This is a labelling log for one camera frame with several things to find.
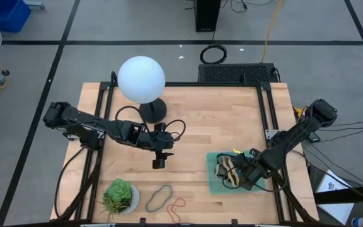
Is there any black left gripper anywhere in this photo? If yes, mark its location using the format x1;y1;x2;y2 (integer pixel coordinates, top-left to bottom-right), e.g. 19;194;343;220
143;122;175;170

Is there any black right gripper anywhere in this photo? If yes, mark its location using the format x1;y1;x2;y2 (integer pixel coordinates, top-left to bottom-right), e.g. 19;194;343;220
234;148;279;192

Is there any tan rubber band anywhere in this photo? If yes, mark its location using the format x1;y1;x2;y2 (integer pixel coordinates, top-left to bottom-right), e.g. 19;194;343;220
226;157;241;187
219;156;234;177

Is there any black rubber band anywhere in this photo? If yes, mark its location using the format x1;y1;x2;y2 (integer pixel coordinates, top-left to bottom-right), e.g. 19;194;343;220
221;176;251;191

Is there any red rubber band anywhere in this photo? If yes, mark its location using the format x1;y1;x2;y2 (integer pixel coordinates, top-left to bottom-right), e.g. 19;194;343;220
166;197;187;224

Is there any large blue rubber band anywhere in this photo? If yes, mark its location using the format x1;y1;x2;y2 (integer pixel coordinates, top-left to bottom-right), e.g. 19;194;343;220
145;184;173;213

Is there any teal translucent plastic bin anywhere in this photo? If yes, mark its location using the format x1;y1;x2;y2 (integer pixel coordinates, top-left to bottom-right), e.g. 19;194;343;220
206;150;268;195

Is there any blue plastic floor bin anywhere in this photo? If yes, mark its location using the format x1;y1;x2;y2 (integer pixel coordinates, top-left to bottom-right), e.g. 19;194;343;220
0;0;32;33

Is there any silver mounting plate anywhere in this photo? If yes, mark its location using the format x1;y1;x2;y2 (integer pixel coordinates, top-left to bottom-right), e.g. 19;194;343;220
265;128;280;140

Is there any green succulent in white pot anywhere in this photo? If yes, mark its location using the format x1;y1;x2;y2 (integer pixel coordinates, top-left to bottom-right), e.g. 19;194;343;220
98;178;141;221

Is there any black power adapter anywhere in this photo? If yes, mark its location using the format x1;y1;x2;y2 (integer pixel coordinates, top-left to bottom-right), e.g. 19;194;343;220
306;130;321;144

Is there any white globe lamp black base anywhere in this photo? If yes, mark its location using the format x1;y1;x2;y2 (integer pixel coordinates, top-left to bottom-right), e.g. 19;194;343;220
117;55;168;124

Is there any black perforated computer case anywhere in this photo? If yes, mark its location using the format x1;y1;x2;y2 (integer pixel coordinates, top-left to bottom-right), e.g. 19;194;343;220
197;62;279;84

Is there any black metal beam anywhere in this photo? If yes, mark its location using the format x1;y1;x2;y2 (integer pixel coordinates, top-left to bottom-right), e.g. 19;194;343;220
313;184;363;205

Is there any white paper sheet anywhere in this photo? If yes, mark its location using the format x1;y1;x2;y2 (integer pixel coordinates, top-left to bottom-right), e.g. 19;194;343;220
315;169;355;225

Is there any black computer tower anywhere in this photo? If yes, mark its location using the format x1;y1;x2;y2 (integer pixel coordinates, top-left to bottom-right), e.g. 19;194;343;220
193;0;222;33

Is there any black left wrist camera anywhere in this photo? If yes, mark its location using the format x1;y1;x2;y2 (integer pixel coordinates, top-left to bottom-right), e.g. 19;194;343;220
164;132;175;149

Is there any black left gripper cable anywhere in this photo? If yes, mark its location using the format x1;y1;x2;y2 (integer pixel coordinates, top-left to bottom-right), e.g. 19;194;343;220
164;119;187;142

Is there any coiled black cable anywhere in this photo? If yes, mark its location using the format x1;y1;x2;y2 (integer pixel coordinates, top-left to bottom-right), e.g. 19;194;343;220
199;44;228;65

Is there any black left base cable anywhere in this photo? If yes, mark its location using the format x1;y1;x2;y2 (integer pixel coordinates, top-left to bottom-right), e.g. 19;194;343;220
54;146;86;219

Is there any yellow power cord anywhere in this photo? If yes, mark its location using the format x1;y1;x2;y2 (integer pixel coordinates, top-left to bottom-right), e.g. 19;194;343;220
261;0;283;63

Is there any black cable bundle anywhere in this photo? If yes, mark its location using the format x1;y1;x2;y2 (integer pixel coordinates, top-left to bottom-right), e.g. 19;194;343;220
221;0;277;13

